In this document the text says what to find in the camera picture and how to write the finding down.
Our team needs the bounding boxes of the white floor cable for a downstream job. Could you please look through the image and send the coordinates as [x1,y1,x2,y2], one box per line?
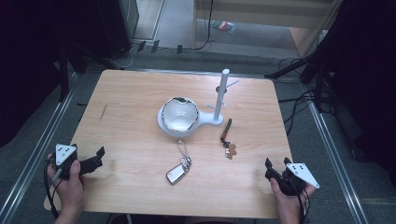
[110,46,138,70]

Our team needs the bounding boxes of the black cabinet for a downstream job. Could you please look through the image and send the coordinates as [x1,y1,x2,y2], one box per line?
[95,0,140,61]

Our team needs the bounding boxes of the aluminium floor rail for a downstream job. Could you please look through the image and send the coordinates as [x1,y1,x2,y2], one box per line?
[0,72,78,224]
[306,92,371,224]

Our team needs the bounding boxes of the black floor cables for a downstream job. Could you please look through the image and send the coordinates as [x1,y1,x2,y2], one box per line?
[277,57,317,136]

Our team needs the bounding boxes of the black tripod stand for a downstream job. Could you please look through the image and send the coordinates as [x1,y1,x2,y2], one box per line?
[264,36,331,113]

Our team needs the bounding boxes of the person's right hand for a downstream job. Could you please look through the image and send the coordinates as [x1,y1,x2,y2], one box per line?
[269,176,318,224]

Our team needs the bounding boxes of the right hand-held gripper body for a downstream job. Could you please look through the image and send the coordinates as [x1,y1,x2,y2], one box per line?
[273,161,321,197]

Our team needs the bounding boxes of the black stand post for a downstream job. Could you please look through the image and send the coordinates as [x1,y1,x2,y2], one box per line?
[58,45,70,103]

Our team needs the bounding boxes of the red strap keychain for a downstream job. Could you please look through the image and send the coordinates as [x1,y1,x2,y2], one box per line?
[219,118,238,161]

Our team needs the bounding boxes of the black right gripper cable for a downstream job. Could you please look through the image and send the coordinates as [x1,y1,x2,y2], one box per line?
[295,183,312,224]

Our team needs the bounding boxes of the silver car key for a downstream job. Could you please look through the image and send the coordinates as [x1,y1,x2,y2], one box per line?
[165,139,193,187]

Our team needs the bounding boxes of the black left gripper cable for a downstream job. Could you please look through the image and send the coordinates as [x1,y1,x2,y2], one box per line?
[43,158,61,220]

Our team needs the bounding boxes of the white bowl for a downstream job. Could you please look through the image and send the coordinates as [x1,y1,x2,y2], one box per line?
[161,96,200,133]

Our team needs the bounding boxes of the black hanging cable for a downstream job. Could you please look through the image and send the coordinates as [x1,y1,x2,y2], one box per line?
[192,0,217,51]

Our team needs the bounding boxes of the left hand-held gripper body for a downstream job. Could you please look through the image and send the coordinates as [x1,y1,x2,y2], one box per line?
[54,143,91,182]

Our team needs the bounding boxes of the light wooden shelf unit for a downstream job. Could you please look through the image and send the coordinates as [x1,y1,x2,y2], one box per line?
[191,0,344,59]

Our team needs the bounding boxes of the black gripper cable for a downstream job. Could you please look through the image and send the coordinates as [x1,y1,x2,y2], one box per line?
[295,183,312,224]
[43,158,61,220]

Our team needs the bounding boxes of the colourful flat packet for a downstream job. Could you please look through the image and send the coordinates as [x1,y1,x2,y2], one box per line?
[210,20,238,34]

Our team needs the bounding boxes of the person's left hand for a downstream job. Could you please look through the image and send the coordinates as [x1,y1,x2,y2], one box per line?
[46,153,89,216]

